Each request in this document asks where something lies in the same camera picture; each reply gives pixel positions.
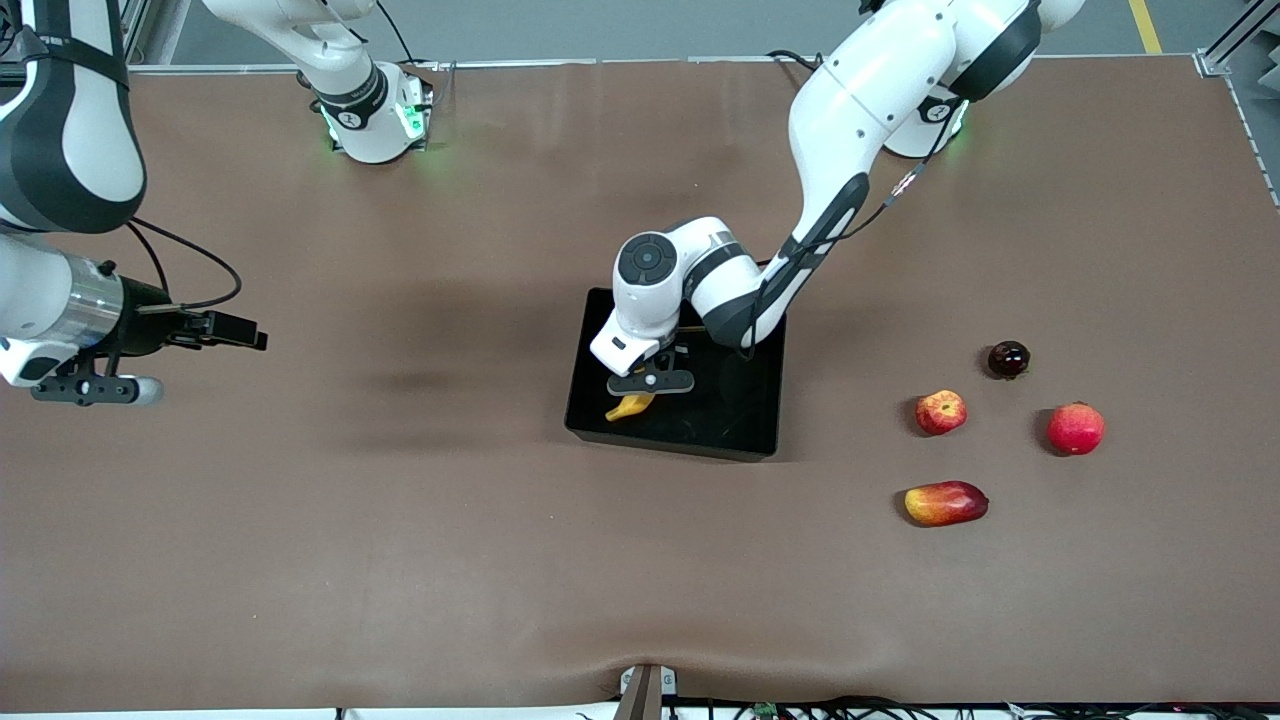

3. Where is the black right base cable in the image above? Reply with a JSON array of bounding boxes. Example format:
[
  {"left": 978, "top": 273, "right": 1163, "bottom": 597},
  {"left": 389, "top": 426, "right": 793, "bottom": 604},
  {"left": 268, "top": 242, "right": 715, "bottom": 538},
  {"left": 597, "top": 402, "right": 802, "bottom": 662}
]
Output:
[{"left": 375, "top": 0, "right": 416, "bottom": 63}]

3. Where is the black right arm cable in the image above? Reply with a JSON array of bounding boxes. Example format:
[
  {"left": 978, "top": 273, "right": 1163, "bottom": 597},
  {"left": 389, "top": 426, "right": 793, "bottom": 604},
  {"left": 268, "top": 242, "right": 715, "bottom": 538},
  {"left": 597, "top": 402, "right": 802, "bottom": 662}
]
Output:
[{"left": 128, "top": 218, "right": 243, "bottom": 311}]

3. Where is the black plastic box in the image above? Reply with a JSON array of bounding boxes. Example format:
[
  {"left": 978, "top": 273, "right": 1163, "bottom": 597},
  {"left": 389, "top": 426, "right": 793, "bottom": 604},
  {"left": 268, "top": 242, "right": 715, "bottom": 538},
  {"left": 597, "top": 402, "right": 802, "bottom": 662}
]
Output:
[{"left": 564, "top": 288, "right": 788, "bottom": 462}]

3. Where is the brown table mat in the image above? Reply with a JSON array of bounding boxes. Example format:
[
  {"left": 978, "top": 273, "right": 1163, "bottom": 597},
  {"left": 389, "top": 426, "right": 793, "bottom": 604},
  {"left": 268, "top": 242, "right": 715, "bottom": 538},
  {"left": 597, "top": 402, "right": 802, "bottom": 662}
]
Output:
[{"left": 0, "top": 57, "right": 1280, "bottom": 713}]

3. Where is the aluminium frame post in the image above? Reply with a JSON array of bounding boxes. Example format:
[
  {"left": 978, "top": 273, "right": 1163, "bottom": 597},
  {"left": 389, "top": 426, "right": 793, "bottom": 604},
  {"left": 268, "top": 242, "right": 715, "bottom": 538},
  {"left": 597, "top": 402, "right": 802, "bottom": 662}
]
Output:
[
  {"left": 1197, "top": 0, "right": 1280, "bottom": 76},
  {"left": 120, "top": 0, "right": 191, "bottom": 66}
]

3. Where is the yellow floor tape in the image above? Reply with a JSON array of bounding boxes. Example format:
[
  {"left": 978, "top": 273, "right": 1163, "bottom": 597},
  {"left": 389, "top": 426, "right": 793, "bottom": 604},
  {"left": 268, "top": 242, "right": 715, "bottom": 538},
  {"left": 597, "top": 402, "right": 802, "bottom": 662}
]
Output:
[{"left": 1128, "top": 0, "right": 1166, "bottom": 56}]

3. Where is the red yellow mango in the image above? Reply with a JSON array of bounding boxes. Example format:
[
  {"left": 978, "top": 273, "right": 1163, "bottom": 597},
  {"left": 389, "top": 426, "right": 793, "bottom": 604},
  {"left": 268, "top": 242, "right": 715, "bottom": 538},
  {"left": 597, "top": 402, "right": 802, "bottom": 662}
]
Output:
[{"left": 904, "top": 481, "right": 990, "bottom": 528}]

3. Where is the red yellow apple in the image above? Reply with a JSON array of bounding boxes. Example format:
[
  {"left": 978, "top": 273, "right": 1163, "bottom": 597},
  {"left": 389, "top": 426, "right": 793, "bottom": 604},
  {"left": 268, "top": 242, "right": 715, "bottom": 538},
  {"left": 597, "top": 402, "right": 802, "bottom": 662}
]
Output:
[{"left": 915, "top": 390, "right": 968, "bottom": 437}]

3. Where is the metal table clamp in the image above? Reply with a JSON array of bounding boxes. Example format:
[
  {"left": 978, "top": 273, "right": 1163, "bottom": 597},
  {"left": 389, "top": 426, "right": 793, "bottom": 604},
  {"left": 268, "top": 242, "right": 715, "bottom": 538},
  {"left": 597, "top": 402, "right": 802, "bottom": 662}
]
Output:
[{"left": 618, "top": 664, "right": 678, "bottom": 720}]

